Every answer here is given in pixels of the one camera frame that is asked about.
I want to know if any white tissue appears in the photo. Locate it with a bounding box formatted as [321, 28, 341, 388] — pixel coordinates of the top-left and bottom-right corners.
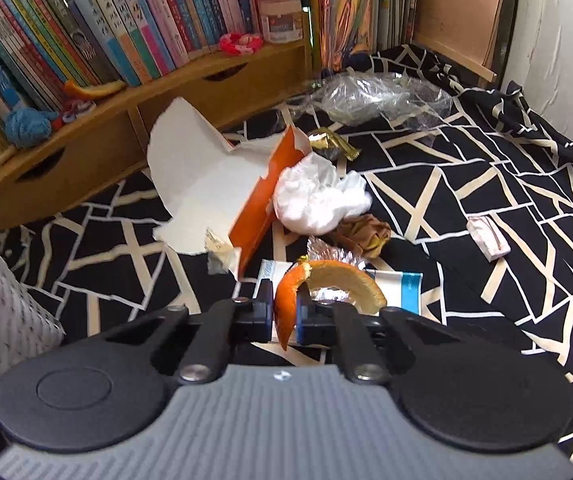
[272, 154, 372, 236]

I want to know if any row of tall picture books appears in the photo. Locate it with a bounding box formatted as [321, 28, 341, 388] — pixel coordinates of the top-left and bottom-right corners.
[304, 0, 422, 71]

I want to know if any gold candy wrapper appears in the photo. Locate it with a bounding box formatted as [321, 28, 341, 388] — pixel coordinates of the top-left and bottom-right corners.
[308, 128, 361, 162]

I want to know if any orange cardboard box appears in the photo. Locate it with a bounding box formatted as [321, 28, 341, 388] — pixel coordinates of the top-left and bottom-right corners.
[145, 97, 312, 281]

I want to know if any brown paper folder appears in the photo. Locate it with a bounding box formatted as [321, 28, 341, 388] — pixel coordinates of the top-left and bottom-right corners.
[411, 0, 510, 83]

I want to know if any wooden shelf with drawers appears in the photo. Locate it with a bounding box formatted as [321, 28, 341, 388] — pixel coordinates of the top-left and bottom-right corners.
[0, 40, 313, 233]

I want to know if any black patterned blanket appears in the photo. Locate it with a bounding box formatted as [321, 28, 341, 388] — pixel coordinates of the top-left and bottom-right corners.
[0, 44, 573, 468]

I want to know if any small pink white packet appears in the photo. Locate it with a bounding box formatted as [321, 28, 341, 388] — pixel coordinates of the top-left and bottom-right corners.
[467, 215, 512, 262]

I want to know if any curved orange peel strip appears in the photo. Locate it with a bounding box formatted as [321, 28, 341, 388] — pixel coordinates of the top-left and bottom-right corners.
[63, 80, 128, 100]

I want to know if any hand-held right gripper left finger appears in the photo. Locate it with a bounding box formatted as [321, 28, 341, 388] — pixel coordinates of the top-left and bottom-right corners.
[101, 279, 274, 387]

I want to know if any red white knitted toy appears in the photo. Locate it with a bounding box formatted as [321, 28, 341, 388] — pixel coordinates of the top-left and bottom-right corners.
[51, 100, 98, 131]

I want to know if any white jar with label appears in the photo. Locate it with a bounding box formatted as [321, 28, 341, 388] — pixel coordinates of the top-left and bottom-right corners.
[258, 0, 303, 43]

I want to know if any silver foil wrapper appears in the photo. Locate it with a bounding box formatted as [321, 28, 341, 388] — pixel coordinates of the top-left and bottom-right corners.
[307, 236, 366, 306]

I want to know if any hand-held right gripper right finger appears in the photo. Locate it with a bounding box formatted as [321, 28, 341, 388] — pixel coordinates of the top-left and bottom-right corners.
[294, 282, 460, 387]

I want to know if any clear plastic bag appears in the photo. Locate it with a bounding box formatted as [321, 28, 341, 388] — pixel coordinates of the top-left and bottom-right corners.
[309, 71, 455, 126]

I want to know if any row of paperback books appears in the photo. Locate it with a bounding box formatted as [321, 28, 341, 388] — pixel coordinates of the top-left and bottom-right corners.
[0, 0, 312, 161]

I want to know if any large orange peel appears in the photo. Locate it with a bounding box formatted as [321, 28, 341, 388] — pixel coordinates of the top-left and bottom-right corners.
[273, 256, 388, 352]

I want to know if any white mesh waste bin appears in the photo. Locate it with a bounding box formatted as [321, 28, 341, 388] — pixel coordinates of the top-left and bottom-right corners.
[0, 185, 66, 386]

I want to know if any blue yarn ball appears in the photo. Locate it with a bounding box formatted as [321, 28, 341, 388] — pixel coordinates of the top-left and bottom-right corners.
[5, 107, 52, 148]

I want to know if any brown crumpled wrapper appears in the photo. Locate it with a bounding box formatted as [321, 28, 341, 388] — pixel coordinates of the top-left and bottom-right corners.
[337, 214, 392, 259]

